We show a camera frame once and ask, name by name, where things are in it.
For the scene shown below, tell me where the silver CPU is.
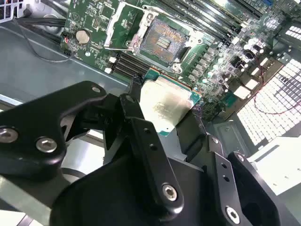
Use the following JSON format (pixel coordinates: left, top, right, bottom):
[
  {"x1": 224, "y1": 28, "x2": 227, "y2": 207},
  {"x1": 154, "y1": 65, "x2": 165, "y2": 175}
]
[{"x1": 137, "y1": 67, "x2": 203, "y2": 137}]

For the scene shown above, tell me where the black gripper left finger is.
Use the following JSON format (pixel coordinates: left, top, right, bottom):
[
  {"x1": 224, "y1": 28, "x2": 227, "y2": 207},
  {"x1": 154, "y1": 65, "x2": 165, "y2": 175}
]
[{"x1": 0, "y1": 81, "x2": 185, "y2": 216}]

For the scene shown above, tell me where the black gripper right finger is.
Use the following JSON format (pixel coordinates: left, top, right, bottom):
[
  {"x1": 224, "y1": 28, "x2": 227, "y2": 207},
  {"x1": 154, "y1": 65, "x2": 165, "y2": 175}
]
[{"x1": 175, "y1": 110, "x2": 281, "y2": 226}]

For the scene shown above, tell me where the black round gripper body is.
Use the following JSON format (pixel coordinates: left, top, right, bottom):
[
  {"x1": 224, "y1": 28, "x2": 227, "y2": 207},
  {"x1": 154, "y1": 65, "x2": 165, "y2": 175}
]
[{"x1": 49, "y1": 150, "x2": 282, "y2": 226}]

